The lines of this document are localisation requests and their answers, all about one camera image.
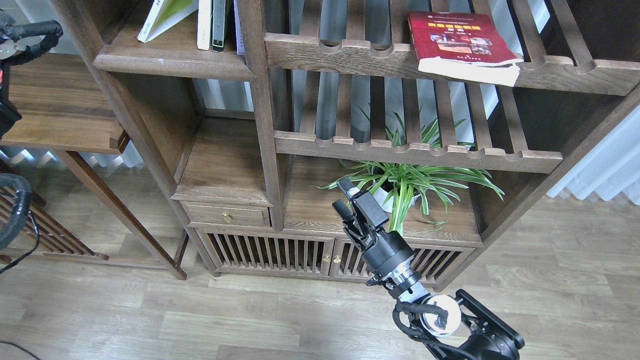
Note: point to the dark wooden bookshelf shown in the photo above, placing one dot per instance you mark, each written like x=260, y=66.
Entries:
x=237, y=143

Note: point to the slatted wooden rack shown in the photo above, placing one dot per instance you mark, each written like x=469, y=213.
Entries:
x=55, y=239

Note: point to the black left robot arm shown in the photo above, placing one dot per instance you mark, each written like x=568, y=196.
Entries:
x=20, y=44

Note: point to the white curtain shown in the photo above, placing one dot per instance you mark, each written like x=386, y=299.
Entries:
x=611, y=170

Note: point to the wooden side table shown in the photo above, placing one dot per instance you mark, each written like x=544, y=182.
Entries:
x=64, y=110

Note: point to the yellow green book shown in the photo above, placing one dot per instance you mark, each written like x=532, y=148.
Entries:
x=163, y=15

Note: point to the white upright book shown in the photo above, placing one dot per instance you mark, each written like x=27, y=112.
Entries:
x=203, y=26

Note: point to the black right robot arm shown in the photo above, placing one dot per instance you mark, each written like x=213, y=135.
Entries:
x=451, y=328

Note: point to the red book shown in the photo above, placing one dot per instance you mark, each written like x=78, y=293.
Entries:
x=463, y=46

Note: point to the spider plant in white pot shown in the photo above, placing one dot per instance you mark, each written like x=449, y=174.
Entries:
x=403, y=182

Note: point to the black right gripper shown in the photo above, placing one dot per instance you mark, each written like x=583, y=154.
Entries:
x=386, y=254

